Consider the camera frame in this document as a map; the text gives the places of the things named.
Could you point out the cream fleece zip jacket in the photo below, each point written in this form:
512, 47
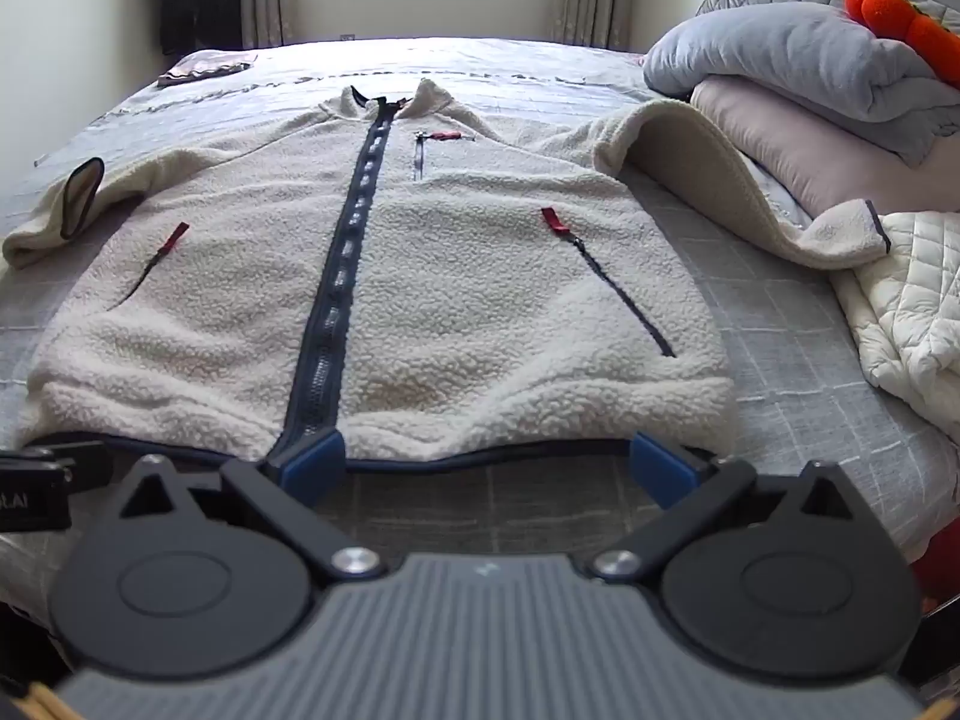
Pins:
487, 300

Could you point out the red object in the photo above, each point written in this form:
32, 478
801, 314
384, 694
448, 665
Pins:
941, 562

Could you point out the grey folded duvet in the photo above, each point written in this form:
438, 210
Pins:
787, 52

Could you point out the white quilted blanket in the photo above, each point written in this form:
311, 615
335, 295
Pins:
915, 300

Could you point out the bed with grey sheet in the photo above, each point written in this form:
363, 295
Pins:
787, 360

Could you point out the orange plush toy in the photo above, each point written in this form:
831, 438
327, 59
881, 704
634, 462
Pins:
930, 37

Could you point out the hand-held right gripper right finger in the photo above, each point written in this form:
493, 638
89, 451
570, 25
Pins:
664, 469

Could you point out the pink pillow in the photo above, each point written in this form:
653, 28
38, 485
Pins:
787, 142

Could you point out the small pinkish folded cloth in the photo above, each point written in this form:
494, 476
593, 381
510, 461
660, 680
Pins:
202, 69

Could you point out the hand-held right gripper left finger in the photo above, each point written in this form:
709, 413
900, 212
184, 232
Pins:
315, 465

